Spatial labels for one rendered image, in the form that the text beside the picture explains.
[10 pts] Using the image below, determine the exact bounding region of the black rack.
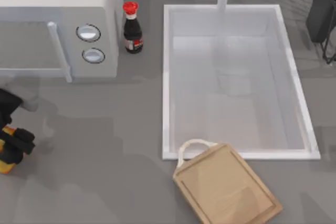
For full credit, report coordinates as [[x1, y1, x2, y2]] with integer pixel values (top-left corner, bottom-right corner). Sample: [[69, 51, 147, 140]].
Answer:
[[305, 0, 336, 65]]

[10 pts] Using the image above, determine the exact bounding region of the small silver microwave knob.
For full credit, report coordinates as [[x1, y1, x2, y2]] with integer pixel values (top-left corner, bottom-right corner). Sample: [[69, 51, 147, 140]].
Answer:
[[81, 48, 106, 65]]

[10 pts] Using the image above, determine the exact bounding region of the wooden cutting board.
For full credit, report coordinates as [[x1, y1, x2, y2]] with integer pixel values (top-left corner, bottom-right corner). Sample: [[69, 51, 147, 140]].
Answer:
[[172, 139, 284, 224]]

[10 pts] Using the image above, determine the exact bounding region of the grey microwave door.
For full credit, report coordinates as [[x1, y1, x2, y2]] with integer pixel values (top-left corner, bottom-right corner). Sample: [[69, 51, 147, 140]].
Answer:
[[0, 21, 66, 78]]

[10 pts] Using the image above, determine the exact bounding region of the pale grey rounded box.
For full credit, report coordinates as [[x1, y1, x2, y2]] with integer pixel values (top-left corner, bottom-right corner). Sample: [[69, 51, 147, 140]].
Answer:
[[20, 94, 39, 112]]

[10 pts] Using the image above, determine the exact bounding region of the yellow and orange bottle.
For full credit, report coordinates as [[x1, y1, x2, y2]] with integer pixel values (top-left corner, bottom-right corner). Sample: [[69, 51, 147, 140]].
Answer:
[[0, 126, 17, 175]]

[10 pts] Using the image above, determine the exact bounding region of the white sink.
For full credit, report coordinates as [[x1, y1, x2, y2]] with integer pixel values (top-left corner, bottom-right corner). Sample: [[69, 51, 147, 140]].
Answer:
[[161, 4, 321, 161]]

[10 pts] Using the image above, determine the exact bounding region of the large silver microwave knob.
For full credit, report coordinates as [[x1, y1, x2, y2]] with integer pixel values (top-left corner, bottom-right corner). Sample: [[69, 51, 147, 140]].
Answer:
[[76, 23, 102, 43]]

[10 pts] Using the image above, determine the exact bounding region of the pale microwave door handle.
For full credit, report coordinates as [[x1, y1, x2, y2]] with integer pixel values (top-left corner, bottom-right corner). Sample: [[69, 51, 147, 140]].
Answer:
[[47, 21, 73, 83]]

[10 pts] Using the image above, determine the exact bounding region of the dark bottle with red cap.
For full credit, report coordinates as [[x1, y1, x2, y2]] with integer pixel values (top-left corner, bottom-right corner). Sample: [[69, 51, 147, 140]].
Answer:
[[122, 1, 144, 55]]

